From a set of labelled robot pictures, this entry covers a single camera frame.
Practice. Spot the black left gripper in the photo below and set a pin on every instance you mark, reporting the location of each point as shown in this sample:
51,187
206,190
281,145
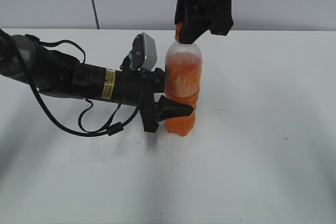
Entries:
137,88

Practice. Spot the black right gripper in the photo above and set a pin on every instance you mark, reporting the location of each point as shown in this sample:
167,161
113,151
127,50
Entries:
199,16

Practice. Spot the orange bottle cap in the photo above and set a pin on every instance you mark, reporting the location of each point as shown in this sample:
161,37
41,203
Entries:
178,31

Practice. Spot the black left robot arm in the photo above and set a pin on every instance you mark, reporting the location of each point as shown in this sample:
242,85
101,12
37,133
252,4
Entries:
27,59

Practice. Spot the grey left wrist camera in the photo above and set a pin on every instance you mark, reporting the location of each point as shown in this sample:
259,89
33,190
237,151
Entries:
142,56

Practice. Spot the orange soda bottle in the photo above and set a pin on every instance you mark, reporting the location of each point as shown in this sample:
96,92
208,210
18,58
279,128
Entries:
183,66

